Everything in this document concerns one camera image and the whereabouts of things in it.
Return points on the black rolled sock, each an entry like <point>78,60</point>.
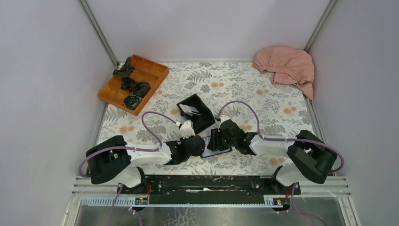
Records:
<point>140,89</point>

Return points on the pink cloth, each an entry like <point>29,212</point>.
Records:
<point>289,65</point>

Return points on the black leather card holder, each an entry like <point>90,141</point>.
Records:
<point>208,152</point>

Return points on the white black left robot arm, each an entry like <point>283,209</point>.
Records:
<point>116,160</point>

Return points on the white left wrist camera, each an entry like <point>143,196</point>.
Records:
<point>186,129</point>

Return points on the dark patterned rolled sock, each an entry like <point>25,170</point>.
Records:
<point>125,70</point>

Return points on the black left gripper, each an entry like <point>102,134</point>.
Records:
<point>184,140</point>

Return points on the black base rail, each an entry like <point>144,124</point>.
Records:
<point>235,190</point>

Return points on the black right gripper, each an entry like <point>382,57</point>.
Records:
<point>213,144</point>

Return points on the white card stack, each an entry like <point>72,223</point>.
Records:
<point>189,110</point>

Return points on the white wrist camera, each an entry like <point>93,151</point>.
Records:
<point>186,129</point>
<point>222,118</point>

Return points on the black plastic card box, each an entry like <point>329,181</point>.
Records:
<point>200,122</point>

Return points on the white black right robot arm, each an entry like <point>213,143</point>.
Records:
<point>311,159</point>

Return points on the floral table mat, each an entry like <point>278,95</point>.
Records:
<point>244,94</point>

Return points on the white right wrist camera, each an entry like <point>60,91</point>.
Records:
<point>222,118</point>

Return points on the green patterned rolled sock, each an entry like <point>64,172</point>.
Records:
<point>132,101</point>

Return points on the orange compartment tray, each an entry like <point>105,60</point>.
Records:
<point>145,71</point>

